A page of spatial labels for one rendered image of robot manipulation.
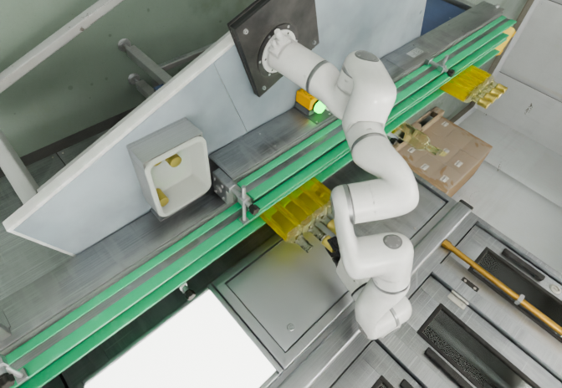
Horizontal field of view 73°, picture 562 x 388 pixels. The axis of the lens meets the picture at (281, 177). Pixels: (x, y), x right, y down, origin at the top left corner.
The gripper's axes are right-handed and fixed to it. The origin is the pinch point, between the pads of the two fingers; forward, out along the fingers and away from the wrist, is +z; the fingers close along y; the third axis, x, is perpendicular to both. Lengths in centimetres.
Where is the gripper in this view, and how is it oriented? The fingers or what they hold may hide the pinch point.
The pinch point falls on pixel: (333, 247)
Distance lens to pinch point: 118.5
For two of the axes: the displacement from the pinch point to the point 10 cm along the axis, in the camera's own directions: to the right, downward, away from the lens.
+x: -8.8, 3.3, -3.4
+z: -4.7, -7.0, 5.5
